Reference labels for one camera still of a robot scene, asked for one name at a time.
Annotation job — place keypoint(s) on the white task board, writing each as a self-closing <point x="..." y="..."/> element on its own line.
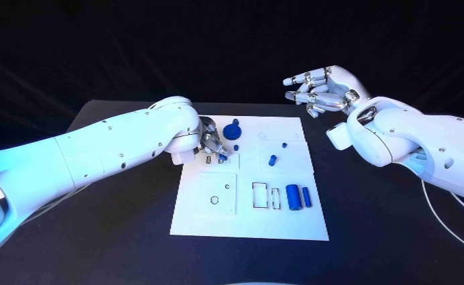
<point x="250" y="184"/>

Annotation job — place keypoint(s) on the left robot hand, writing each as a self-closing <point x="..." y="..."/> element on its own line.
<point x="211" y="139"/>

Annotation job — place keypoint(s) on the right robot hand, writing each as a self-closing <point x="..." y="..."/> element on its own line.
<point x="326" y="91"/>

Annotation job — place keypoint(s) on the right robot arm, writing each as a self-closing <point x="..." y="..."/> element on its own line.
<point x="405" y="139"/>

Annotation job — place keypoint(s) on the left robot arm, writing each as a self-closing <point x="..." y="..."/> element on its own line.
<point x="109" y="146"/>

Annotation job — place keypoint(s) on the thin blue cylinder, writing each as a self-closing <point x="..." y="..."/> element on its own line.
<point x="306" y="197"/>

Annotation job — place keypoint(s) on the blue gear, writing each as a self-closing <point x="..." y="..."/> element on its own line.
<point x="233" y="130"/>

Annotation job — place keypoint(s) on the thick blue cylinder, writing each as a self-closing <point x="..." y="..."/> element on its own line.
<point x="293" y="197"/>

